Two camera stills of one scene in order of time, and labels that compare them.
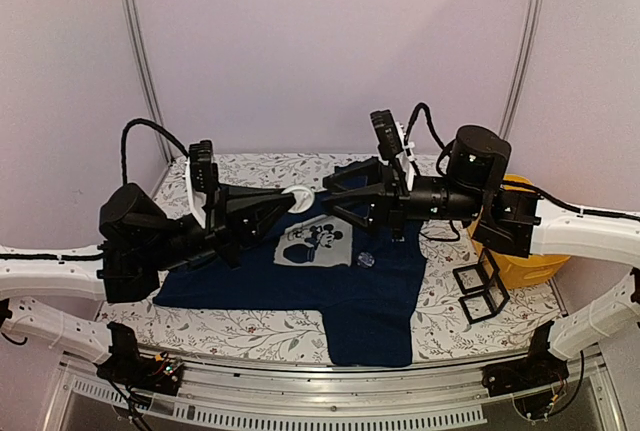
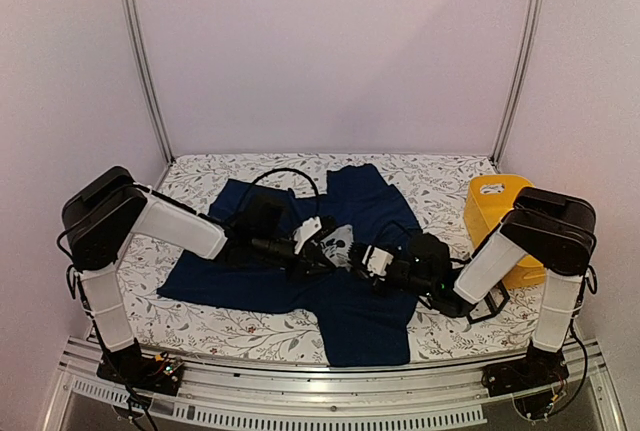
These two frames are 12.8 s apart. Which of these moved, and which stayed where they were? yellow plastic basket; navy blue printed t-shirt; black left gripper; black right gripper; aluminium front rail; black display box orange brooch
Moved: black right gripper; black left gripper
Stayed: black display box orange brooch; navy blue printed t-shirt; yellow plastic basket; aluminium front rail
